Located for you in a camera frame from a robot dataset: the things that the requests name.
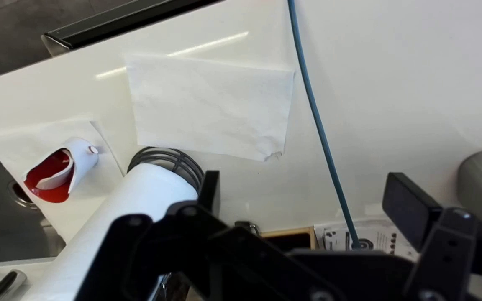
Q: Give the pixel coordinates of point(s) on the white paper sheet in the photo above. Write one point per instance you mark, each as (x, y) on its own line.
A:
(208, 106)

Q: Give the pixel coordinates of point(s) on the chrome metal appliance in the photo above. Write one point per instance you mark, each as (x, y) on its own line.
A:
(1, 218)

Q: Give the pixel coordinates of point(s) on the printed target paper tag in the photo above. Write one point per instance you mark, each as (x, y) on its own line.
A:
(386, 237)

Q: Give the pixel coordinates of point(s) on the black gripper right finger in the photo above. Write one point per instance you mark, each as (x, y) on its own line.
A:
(442, 252)

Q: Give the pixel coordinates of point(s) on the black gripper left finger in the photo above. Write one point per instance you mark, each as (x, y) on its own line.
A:
(235, 262)

